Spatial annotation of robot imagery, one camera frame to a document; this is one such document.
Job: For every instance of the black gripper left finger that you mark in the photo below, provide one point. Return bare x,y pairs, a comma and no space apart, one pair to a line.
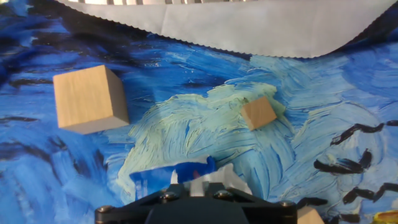
130,214

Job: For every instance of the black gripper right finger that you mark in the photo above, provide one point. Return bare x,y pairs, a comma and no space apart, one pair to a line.
267,213

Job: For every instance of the white paper napkin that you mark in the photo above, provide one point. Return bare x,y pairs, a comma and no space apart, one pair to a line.
230,180

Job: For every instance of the blue tissue pack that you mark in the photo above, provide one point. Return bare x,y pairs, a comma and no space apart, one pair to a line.
149,180

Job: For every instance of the small wooden cube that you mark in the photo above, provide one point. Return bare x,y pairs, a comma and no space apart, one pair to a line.
258,112
308,217

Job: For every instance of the large wooden cube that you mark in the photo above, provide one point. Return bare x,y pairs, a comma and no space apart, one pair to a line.
84,96

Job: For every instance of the Van Gogh print tablecloth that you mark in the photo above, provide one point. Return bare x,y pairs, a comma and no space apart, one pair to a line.
311,93

